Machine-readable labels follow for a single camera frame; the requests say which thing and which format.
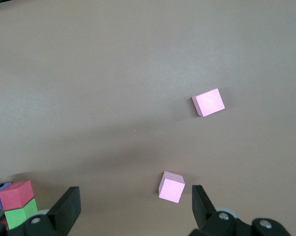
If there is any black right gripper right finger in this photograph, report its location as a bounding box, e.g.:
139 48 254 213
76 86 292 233
188 184 293 236

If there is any green foam cube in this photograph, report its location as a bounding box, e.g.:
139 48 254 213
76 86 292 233
4 198 39 231

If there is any brown paper table cover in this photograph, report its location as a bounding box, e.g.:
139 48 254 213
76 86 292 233
0 0 296 236

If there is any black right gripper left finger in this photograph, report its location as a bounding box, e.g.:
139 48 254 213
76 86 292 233
0 186 82 236

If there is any pink foam cube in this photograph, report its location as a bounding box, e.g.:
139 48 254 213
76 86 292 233
158 171 186 204
191 88 226 118

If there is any red foam cube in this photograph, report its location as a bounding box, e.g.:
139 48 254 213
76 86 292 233
0 217 10 231
0 179 35 211

